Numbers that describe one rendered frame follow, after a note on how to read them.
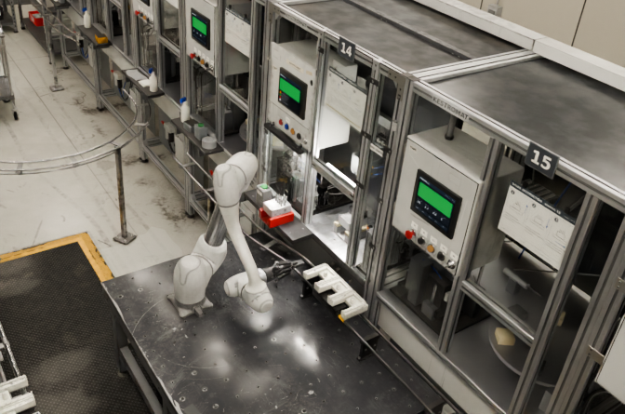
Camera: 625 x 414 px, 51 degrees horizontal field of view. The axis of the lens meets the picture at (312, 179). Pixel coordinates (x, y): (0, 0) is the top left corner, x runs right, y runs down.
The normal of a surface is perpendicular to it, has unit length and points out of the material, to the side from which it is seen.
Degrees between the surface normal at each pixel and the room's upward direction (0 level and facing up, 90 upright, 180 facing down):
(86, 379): 0
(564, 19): 90
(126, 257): 0
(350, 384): 0
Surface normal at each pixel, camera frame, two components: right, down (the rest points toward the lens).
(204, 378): 0.08, -0.85
